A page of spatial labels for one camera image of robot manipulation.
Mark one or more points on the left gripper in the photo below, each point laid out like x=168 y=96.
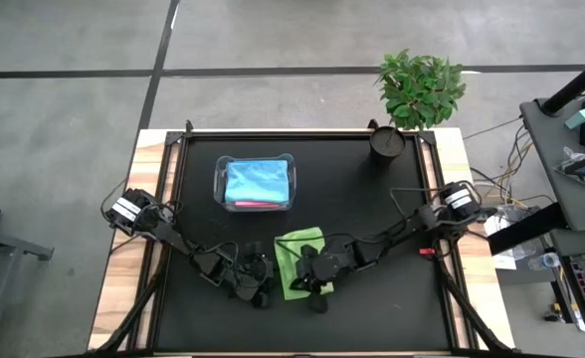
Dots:
x=250 y=276

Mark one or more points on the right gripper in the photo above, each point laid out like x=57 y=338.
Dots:
x=327 y=263

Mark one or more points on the green microfiber towel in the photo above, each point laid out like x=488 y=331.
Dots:
x=287 y=243

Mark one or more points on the pink microfiber towel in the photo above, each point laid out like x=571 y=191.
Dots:
x=257 y=204

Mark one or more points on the clear plastic bin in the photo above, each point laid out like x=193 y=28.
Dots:
x=219 y=189

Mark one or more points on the light blue microfiber towel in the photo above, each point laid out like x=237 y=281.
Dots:
x=257 y=179

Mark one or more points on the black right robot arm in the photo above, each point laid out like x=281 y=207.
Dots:
x=412 y=226

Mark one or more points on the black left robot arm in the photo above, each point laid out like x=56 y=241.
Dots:
x=173 y=238

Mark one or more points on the small red clip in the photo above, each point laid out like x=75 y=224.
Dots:
x=427 y=251

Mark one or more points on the white paper sheet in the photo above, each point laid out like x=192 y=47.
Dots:
x=501 y=261

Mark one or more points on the clear plastic water bottle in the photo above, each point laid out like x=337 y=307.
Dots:
x=546 y=261

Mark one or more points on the green leafy plant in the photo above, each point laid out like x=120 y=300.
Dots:
x=419 y=89

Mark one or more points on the grey metal desk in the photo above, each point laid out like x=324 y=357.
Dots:
x=4 y=241

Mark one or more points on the grey side desk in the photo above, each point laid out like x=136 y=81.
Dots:
x=546 y=149

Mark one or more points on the clear plastic bag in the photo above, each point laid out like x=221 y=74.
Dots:
x=571 y=156

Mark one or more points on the small teal box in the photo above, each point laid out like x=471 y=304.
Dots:
x=578 y=119

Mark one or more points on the black pole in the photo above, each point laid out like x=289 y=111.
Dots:
x=576 y=84

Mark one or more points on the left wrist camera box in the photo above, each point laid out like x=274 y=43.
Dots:
x=255 y=248

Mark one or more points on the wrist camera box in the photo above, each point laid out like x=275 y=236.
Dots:
x=255 y=248
x=307 y=251

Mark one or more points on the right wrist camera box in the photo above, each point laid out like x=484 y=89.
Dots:
x=307 y=251

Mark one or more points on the black metal table frame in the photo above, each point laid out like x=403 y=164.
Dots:
x=428 y=137

